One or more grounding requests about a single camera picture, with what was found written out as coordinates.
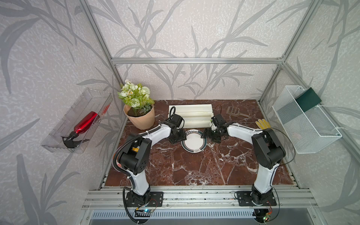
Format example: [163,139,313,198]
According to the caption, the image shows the terracotta flower pot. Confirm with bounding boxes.
[123,105,155,130]

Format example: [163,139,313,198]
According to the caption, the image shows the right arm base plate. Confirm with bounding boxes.
[234,190,277,207]

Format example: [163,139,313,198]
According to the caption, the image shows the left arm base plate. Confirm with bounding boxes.
[125,191,164,207]

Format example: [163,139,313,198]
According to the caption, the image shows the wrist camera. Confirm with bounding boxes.
[211,114,227,128]
[169,114,184,128]

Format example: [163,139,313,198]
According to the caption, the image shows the red spray bottle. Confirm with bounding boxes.
[62,111,100,149]

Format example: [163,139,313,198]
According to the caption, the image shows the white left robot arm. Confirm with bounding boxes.
[112,123,186,197]

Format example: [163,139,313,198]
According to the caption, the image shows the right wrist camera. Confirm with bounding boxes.
[211,114,227,128]

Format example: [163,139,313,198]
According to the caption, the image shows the white wire mesh basket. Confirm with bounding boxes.
[272,85,342,154]

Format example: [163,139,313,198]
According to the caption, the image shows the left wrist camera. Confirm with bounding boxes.
[169,114,184,128]

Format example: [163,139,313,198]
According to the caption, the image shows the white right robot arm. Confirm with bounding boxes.
[202,123,286,198]

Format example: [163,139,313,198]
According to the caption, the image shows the white green artificial flowers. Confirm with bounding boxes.
[118,80,154,117]

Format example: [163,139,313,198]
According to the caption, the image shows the white plate green rim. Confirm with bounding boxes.
[181,129,207,153]

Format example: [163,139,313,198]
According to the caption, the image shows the brown slotted spatula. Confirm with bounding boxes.
[226,106,250,118]

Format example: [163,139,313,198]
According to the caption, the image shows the cream plastic wrap dispenser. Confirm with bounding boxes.
[169,104,214,129]

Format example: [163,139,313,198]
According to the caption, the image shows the yellow rubber glove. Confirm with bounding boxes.
[256,119,271,130]

